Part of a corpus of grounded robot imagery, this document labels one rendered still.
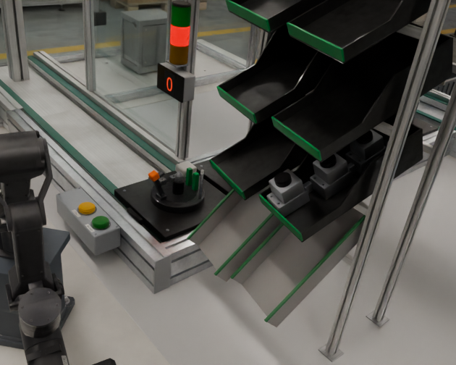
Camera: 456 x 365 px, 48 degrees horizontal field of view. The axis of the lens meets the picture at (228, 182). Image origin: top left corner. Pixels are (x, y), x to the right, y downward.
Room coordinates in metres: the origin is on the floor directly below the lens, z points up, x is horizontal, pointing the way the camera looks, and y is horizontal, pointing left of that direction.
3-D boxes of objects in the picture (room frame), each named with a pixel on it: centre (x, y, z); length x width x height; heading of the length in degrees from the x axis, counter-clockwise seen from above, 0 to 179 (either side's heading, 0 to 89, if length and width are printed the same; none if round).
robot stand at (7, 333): (0.75, 0.38, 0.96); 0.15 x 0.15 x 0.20; 86
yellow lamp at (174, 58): (1.34, 0.17, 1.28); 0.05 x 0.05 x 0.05
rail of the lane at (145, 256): (1.21, 0.43, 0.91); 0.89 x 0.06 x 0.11; 44
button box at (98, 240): (1.03, 0.34, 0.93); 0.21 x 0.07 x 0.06; 44
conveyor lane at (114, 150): (1.35, 0.32, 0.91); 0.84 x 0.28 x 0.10; 44
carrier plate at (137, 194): (1.12, 0.13, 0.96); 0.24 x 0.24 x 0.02; 44
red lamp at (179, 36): (1.34, 0.17, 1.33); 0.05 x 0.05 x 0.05
